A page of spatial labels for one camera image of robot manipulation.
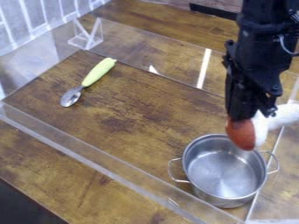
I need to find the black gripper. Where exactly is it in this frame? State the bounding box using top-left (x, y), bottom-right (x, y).
top-left (222, 40), bottom-right (292, 121)

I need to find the silver metal pot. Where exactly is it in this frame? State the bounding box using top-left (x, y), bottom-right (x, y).
top-left (168, 134), bottom-right (280, 208)

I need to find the clear acrylic front barrier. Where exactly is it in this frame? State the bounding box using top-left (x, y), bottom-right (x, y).
top-left (0, 101), bottom-right (245, 224)

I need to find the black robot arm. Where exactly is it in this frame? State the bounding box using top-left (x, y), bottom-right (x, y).
top-left (222, 0), bottom-right (299, 121)

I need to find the red and white plush mushroom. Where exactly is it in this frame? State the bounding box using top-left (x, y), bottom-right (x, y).
top-left (225, 103), bottom-right (299, 151)

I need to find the clear acrylic triangle stand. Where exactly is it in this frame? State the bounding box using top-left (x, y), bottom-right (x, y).
top-left (67, 18), bottom-right (103, 50)

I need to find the spoon with yellow-green handle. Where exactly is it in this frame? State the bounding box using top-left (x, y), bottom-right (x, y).
top-left (59, 58), bottom-right (117, 108)

